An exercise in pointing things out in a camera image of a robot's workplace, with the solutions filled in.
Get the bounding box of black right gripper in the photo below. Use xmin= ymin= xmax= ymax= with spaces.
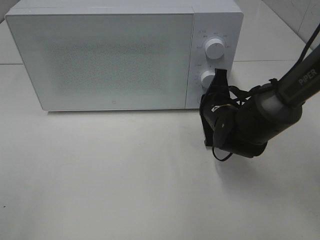
xmin=199 ymin=68 xmax=238 ymax=147

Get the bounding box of white microwave knob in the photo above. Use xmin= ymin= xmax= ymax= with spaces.
xmin=200 ymin=70 xmax=215 ymax=89
xmin=204 ymin=36 xmax=225 ymax=60

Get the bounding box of round white door button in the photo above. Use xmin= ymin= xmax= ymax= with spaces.
xmin=196 ymin=94 xmax=202 ymax=107

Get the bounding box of white microwave door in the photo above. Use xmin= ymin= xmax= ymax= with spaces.
xmin=7 ymin=14 xmax=193 ymax=111

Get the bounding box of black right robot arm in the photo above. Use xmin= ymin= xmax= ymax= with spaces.
xmin=199 ymin=47 xmax=320 ymax=161

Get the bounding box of white microwave oven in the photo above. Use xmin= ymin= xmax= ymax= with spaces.
xmin=5 ymin=0 xmax=244 ymax=112

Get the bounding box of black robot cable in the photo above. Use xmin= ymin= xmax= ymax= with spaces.
xmin=211 ymin=22 xmax=320 ymax=162

